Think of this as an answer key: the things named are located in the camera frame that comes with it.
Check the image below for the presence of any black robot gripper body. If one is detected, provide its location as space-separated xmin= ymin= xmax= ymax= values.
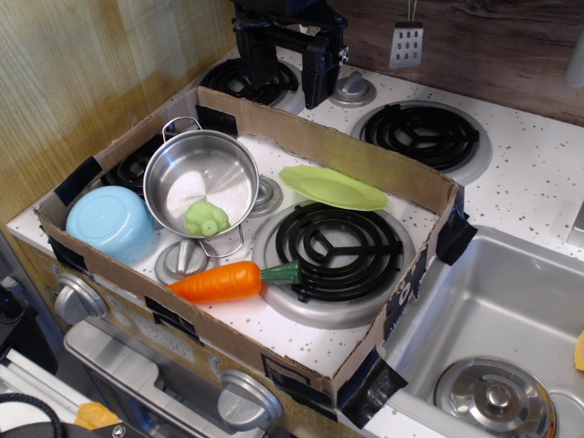
xmin=234 ymin=1 xmax=348 ymax=62

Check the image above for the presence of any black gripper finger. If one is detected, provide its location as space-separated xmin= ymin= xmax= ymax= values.
xmin=301 ymin=36 xmax=341 ymax=110
xmin=240 ymin=28 xmax=278 ymax=89

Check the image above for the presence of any light green toy broccoli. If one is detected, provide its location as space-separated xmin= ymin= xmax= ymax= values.
xmin=184 ymin=201 xmax=230 ymax=237

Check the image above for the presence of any silver stovetop knob back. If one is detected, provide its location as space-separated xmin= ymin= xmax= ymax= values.
xmin=329 ymin=71 xmax=377 ymax=109

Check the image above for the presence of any silver stovetop knob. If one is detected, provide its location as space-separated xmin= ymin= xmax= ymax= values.
xmin=329 ymin=71 xmax=377 ymax=109
xmin=249 ymin=176 xmax=283 ymax=218
xmin=154 ymin=239 xmax=218 ymax=285

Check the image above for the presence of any back left black burner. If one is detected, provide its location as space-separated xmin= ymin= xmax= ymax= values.
xmin=193 ymin=58 xmax=305 ymax=115

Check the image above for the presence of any black burner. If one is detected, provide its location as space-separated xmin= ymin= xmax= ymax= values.
xmin=90 ymin=134 xmax=163 ymax=199
xmin=252 ymin=202 xmax=416 ymax=329
xmin=193 ymin=58 xmax=305 ymax=115
xmin=351 ymin=100 xmax=493 ymax=185

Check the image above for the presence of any hanging metal spatula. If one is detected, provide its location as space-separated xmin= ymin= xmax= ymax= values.
xmin=389 ymin=1 xmax=424 ymax=70

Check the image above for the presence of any light green plastic plate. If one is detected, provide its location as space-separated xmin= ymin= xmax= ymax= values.
xmin=279 ymin=165 xmax=389 ymax=212

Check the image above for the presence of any small stainless steel pot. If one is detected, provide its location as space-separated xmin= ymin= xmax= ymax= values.
xmin=142 ymin=116 xmax=260 ymax=258

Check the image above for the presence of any silver stovetop knob middle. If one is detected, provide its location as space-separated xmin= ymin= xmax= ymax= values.
xmin=249 ymin=176 xmax=283 ymax=218

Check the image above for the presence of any back right black burner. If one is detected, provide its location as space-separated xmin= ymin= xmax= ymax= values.
xmin=351 ymin=100 xmax=493 ymax=185

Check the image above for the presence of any front left black burner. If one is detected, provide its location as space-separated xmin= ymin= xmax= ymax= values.
xmin=90 ymin=134 xmax=163 ymax=199

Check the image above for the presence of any front right black burner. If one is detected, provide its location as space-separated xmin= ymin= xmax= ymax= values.
xmin=252 ymin=202 xmax=416 ymax=329

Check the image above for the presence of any silver stovetop knob front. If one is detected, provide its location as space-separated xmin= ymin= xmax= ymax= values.
xmin=154 ymin=239 xmax=218 ymax=285

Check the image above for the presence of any light blue plastic bowl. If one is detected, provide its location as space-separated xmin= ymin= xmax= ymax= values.
xmin=66 ymin=186 xmax=155 ymax=265

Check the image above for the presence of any orange toy carrot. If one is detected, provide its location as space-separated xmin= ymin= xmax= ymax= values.
xmin=168 ymin=260 xmax=302 ymax=304

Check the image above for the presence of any stainless steel sink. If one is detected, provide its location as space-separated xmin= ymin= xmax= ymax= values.
xmin=378 ymin=227 xmax=583 ymax=437

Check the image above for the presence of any silver oven knob left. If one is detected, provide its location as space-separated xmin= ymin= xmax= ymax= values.
xmin=55 ymin=272 xmax=109 ymax=325

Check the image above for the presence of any silver oven knob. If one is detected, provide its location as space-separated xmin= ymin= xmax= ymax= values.
xmin=55 ymin=272 xmax=109 ymax=325
xmin=217 ymin=369 xmax=284 ymax=432

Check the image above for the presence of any brown cardboard fence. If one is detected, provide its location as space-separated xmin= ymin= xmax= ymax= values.
xmin=36 ymin=87 xmax=459 ymax=437

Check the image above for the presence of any silver oven knob right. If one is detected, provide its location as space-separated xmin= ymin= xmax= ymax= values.
xmin=217 ymin=369 xmax=284 ymax=432

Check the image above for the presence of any stainless steel pot lid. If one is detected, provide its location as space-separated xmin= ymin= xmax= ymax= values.
xmin=433 ymin=356 xmax=558 ymax=437

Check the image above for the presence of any orange object at right edge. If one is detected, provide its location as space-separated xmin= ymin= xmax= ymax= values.
xmin=574 ymin=332 xmax=584 ymax=371

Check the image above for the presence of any orange object bottom left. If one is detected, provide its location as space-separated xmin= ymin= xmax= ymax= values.
xmin=74 ymin=401 xmax=120 ymax=430

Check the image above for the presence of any silver oven door handle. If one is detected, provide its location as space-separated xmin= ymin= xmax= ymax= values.
xmin=64 ymin=322 xmax=265 ymax=437

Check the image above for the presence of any black cable bottom left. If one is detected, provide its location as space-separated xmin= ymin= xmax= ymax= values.
xmin=0 ymin=391 xmax=69 ymax=438

